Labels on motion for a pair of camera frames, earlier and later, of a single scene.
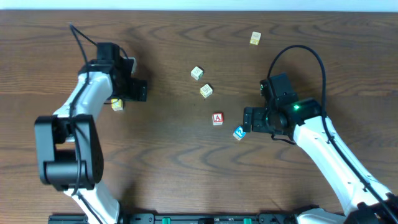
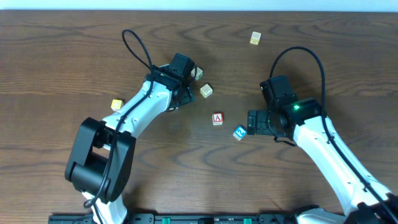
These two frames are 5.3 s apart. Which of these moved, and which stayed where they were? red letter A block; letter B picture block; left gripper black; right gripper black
Moved: left gripper black
Stayed: red letter A block; letter B picture block; right gripper black
